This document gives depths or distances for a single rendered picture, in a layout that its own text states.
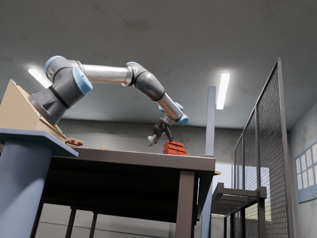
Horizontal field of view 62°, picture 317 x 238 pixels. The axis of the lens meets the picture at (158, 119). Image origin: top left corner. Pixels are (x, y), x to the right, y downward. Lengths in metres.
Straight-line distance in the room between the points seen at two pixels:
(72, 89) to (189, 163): 0.56
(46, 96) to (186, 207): 0.70
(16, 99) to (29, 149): 0.20
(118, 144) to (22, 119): 5.74
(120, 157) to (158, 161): 0.17
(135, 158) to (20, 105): 0.50
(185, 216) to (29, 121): 0.69
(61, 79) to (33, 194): 0.44
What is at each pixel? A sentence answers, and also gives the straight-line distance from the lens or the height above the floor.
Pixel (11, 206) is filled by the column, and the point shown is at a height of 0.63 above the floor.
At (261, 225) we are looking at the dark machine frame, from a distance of 2.41.
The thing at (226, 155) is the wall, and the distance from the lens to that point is 6.47.
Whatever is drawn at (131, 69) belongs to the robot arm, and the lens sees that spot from 1.41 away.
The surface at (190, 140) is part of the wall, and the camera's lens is 6.54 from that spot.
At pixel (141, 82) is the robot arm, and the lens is 1.38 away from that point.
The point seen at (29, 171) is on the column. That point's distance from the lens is 1.03.
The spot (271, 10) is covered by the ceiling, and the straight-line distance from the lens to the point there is 3.48.
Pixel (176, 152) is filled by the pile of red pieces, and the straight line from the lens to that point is 2.17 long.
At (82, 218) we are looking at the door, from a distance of 6.67.
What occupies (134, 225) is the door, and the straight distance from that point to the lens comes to 6.30.
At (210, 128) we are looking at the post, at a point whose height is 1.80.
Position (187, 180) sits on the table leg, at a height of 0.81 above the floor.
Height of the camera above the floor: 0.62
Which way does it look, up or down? 22 degrees up
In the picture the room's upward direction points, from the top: 7 degrees clockwise
